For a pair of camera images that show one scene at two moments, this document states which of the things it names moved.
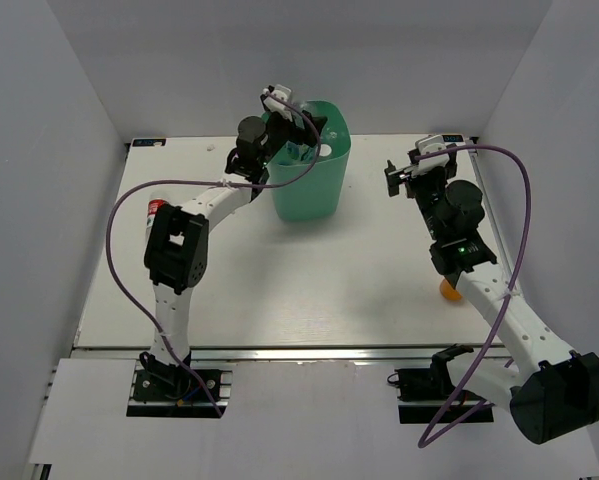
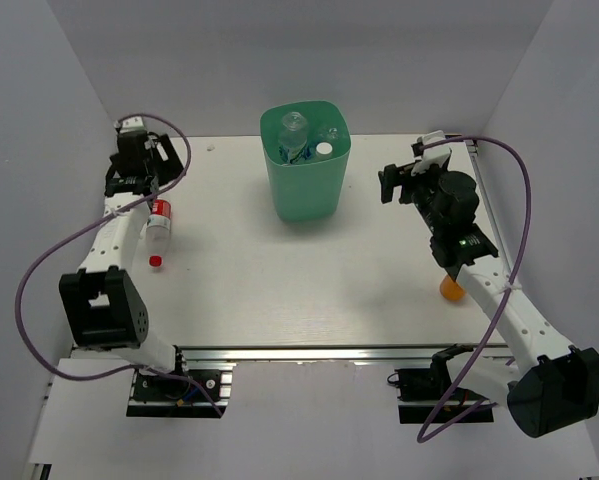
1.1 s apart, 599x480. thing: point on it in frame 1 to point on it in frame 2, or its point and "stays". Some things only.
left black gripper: x=294 y=131 to x=169 y=167
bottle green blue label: x=293 y=154 stays
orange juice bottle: x=448 y=292 stays
